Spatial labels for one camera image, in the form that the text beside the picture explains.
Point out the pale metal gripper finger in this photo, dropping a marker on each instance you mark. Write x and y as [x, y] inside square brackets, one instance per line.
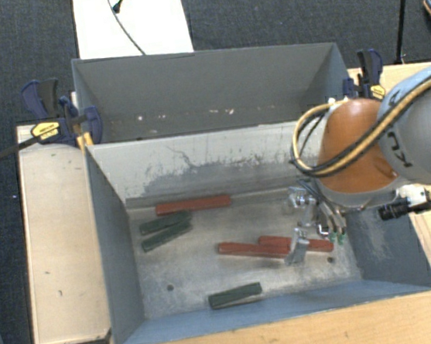
[296, 201]
[297, 248]

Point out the red-brown flat block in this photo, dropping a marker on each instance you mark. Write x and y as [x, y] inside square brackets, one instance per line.
[320, 247]
[192, 205]
[248, 249]

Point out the dark green flat block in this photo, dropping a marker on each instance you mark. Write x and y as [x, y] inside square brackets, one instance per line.
[165, 222]
[234, 296]
[165, 237]

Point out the grey metal bin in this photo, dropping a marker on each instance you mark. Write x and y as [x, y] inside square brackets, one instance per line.
[214, 159]

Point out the pale wood flat board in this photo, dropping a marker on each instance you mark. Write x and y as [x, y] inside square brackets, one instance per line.
[62, 240]

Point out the black cylinder on white bracket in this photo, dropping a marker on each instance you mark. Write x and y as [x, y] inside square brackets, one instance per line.
[395, 209]

